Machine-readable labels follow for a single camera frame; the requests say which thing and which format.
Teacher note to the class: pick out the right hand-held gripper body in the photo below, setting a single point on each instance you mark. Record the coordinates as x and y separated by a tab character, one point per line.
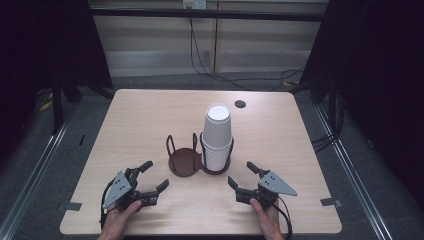
266	193

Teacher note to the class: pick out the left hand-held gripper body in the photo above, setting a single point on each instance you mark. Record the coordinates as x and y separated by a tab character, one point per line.
131	195

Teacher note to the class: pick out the stack of white paper cups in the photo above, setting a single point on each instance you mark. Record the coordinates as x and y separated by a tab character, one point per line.
217	133

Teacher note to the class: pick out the person's right hand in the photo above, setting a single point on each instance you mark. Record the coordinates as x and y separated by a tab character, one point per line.
268	221

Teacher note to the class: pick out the person's left hand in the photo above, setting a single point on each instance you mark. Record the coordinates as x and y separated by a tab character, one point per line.
116	221

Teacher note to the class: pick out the grey tape strip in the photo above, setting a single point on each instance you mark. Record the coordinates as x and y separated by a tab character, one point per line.
330	202
70	206

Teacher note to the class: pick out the round dark table grommet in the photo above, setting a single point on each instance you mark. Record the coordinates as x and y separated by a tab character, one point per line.
240	104

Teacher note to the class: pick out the black metal stand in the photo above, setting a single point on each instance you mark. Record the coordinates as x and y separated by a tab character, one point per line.
57	110

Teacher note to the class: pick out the yellow floor item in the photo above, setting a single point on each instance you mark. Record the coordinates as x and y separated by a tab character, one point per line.
45	106

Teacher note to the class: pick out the dark curtain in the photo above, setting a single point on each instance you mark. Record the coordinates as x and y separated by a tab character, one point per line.
40	50
383	66

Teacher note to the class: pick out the black horizontal metal bar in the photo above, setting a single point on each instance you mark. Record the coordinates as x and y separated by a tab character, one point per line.
206	14

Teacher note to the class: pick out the metal floor rail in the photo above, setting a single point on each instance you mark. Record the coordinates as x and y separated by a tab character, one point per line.
33	176
353	176

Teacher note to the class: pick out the white wall socket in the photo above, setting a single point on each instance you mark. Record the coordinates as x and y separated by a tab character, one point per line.
194	4

